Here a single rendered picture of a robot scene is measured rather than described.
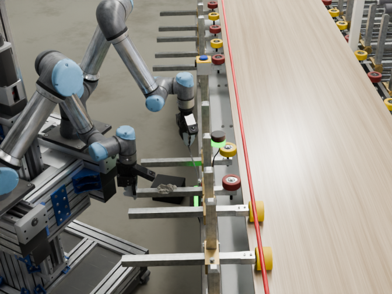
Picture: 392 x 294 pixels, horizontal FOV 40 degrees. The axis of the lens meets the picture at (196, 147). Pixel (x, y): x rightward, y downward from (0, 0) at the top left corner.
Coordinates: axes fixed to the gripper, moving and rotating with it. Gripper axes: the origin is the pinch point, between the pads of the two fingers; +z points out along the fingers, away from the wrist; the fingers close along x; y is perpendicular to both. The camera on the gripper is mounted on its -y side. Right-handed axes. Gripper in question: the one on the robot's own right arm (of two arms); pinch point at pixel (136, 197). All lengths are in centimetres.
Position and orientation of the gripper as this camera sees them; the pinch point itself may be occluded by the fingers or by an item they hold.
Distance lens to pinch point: 237.9
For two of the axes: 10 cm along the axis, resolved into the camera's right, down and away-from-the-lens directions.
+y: -10.0, 0.1, -0.1
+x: 0.2, 5.6, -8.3
